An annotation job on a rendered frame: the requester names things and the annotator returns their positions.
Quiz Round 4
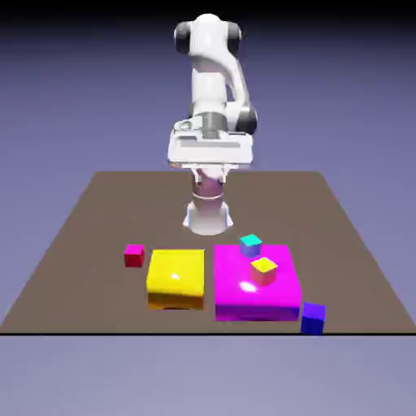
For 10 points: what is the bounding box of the small red cube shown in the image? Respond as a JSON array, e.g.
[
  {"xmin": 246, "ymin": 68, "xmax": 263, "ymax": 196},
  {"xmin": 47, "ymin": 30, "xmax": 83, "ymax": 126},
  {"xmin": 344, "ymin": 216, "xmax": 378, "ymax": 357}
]
[{"xmin": 123, "ymin": 244, "xmax": 145, "ymax": 269}]

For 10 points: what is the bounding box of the large yellow box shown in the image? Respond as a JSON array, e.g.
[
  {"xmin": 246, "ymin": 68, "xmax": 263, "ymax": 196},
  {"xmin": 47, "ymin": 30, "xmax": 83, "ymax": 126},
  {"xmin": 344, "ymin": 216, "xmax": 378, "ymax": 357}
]
[{"xmin": 145, "ymin": 249, "xmax": 206, "ymax": 311}]

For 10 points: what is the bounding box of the small cyan cube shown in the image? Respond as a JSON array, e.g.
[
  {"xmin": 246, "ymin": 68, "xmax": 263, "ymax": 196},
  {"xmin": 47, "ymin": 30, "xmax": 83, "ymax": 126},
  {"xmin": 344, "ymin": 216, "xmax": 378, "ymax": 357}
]
[{"xmin": 239, "ymin": 233, "xmax": 263, "ymax": 260}]

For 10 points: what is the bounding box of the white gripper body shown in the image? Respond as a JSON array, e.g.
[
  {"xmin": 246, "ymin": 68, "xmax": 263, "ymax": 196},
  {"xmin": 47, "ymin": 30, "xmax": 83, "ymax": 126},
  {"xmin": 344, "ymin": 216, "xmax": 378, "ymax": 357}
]
[{"xmin": 167, "ymin": 128, "xmax": 254, "ymax": 171}]

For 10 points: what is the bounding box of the small yellow cube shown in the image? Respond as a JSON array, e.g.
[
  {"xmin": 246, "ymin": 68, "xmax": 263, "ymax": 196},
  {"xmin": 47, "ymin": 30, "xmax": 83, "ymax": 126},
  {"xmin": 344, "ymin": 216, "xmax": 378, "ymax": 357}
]
[{"xmin": 249, "ymin": 256, "xmax": 280, "ymax": 287}]

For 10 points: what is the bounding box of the large magenta box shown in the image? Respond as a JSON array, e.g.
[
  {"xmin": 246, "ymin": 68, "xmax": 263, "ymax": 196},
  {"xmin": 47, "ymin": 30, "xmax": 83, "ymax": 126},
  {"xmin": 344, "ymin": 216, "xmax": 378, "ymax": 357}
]
[{"xmin": 213, "ymin": 243, "xmax": 303, "ymax": 323}]

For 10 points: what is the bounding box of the small blue cube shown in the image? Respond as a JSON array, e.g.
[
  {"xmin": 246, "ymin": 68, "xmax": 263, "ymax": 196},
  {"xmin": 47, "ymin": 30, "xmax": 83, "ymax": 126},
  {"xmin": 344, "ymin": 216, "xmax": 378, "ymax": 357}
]
[{"xmin": 300, "ymin": 301, "xmax": 327, "ymax": 336}]

